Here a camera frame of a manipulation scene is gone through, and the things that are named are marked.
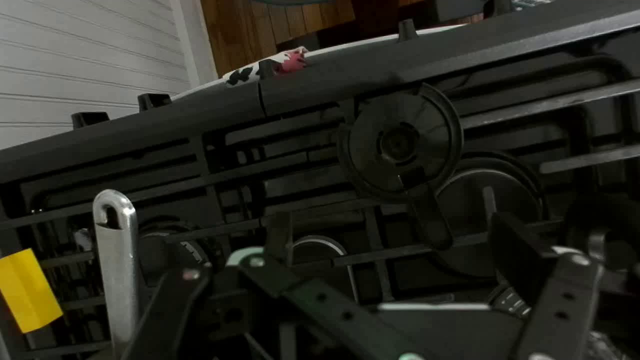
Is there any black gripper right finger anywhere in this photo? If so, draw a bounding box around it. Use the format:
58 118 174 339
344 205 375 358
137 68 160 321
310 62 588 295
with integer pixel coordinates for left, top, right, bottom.
492 212 605 360

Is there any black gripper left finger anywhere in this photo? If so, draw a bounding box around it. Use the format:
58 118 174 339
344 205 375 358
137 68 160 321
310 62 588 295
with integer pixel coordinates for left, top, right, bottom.
125 226 216 360

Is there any yellow rectangular block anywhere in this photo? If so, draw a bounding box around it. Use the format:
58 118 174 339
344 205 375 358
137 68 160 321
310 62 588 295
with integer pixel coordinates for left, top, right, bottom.
0 245 66 336

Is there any black stove knob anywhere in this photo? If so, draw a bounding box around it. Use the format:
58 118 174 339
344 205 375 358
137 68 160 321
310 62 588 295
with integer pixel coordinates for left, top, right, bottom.
135 91 174 111
69 110 112 129
396 16 419 39

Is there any black round burner cap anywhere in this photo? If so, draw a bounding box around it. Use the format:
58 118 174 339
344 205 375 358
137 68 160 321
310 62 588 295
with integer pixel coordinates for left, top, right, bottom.
335 81 465 203

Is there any white towel black red print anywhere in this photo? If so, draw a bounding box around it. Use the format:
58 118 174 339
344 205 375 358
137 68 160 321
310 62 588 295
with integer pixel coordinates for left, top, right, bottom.
174 41 316 101

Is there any steel saucepan with long handle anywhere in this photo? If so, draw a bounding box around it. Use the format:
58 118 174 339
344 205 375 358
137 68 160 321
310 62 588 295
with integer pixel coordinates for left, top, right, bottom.
89 187 142 360

